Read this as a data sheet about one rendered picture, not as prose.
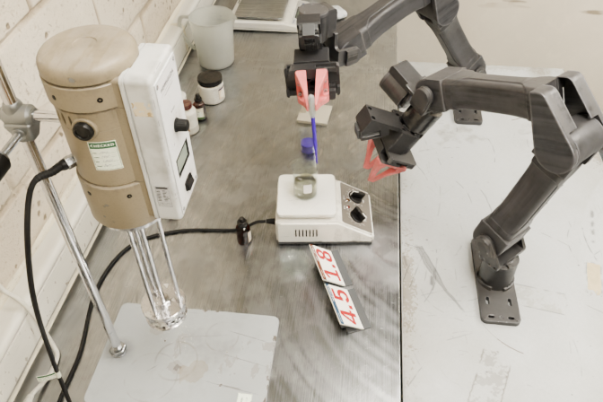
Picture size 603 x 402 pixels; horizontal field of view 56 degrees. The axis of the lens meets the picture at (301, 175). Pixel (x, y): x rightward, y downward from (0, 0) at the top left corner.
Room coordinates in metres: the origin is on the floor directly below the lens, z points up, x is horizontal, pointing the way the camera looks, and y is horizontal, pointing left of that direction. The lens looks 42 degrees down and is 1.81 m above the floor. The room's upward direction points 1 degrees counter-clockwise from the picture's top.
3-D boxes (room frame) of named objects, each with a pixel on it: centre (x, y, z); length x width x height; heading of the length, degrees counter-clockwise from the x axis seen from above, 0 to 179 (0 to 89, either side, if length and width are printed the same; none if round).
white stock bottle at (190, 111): (1.18, 0.29, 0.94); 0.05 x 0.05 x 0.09
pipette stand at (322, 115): (1.23, -0.04, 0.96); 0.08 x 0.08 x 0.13; 76
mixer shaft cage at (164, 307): (0.52, 0.22, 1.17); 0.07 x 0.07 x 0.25
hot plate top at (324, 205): (0.84, -0.01, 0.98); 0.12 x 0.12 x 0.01; 88
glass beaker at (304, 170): (0.85, -0.01, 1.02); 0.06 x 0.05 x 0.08; 38
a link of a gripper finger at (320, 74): (0.87, -0.02, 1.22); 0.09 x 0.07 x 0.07; 177
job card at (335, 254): (0.71, -0.05, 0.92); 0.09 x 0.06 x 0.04; 15
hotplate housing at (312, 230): (0.84, -0.04, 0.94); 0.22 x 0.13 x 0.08; 89
